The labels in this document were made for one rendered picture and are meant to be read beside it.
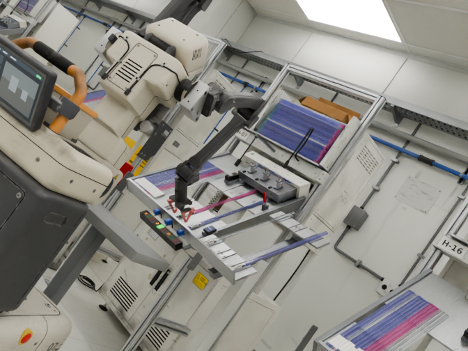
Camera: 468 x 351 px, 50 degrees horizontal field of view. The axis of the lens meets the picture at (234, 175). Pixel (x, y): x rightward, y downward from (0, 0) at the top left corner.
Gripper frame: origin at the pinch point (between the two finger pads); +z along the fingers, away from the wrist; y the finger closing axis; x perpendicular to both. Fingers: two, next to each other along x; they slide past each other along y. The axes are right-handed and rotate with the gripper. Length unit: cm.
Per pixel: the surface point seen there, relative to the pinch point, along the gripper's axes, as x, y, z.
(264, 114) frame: -92, 50, -17
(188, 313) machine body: -2, -6, 55
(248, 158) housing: -69, 35, 1
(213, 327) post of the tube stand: 10, -43, 29
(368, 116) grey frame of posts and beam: -111, -12, -33
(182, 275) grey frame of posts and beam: 7.7, -14.1, 21.8
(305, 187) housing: -74, -8, 2
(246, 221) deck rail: -32.3, -9.9, 8.3
